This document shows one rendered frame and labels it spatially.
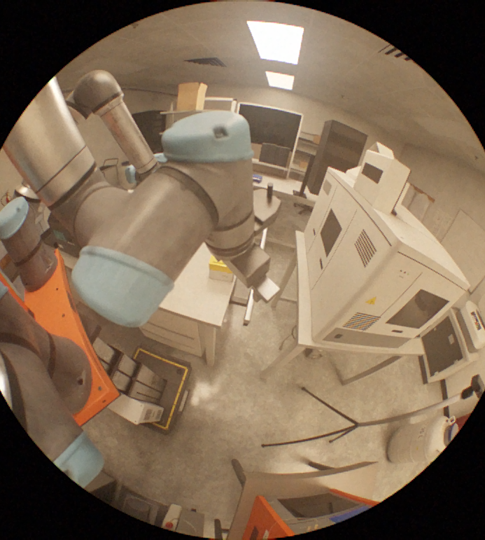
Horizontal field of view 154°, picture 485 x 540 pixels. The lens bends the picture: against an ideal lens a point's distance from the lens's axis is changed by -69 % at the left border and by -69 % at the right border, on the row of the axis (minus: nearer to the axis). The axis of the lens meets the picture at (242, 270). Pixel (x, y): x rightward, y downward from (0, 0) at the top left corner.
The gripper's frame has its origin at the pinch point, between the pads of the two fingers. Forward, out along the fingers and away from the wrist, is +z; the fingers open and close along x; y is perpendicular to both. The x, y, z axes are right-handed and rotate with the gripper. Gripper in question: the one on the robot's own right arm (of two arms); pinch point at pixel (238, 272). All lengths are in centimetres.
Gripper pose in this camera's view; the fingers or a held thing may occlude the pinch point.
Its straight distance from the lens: 39.4
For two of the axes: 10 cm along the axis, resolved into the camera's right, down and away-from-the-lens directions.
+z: 0.7, 4.0, 9.1
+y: -7.5, 6.3, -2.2
